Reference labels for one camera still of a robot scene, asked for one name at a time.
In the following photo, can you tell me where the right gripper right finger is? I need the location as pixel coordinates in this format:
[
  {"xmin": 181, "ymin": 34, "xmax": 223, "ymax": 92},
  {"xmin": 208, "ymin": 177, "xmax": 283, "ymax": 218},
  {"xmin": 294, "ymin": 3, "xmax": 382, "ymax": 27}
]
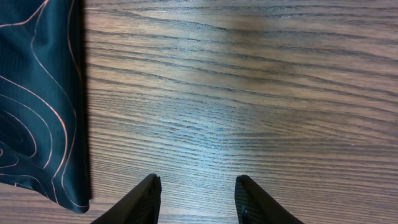
[{"xmin": 234, "ymin": 175, "xmax": 303, "ymax": 224}]

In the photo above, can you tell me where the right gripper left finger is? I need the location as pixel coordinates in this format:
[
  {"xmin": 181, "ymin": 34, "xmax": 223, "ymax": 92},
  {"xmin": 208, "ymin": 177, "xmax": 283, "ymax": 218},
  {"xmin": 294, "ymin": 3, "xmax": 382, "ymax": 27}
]
[{"xmin": 91, "ymin": 174, "xmax": 162, "ymax": 224}]

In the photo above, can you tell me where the black printed cycling jersey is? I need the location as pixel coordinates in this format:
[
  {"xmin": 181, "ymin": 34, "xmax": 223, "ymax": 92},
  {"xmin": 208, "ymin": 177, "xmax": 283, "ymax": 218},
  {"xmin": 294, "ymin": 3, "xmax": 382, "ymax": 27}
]
[{"xmin": 1, "ymin": 0, "xmax": 91, "ymax": 213}]

